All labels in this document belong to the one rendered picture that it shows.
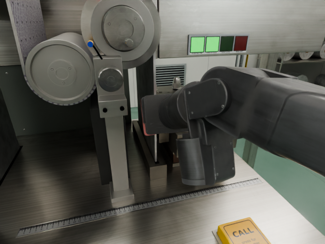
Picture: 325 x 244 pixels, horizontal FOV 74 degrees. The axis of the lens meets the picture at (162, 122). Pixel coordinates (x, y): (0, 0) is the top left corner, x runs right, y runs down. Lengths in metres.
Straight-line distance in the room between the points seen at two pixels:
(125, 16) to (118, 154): 0.27
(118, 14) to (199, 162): 0.29
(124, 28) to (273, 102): 0.31
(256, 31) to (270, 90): 0.79
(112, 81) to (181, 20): 0.50
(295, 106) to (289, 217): 0.39
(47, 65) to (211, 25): 0.59
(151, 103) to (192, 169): 0.14
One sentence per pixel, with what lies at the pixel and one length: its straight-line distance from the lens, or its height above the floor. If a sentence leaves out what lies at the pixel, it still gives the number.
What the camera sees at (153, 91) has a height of 1.12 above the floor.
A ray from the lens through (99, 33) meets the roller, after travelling 0.43.
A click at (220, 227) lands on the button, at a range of 0.45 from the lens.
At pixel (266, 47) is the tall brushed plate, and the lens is 1.01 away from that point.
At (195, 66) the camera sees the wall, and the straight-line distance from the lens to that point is 3.46.
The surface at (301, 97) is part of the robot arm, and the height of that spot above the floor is 1.22.
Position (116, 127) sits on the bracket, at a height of 1.07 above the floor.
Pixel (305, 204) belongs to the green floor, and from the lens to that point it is 2.07.
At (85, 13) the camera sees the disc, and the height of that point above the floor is 1.28.
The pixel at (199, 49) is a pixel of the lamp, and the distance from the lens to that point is 0.84.
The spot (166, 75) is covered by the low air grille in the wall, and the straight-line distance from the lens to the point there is 3.30.
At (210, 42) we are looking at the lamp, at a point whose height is 1.19.
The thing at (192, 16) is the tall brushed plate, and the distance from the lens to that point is 0.83.
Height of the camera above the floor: 1.26
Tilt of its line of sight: 25 degrees down
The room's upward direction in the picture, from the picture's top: straight up
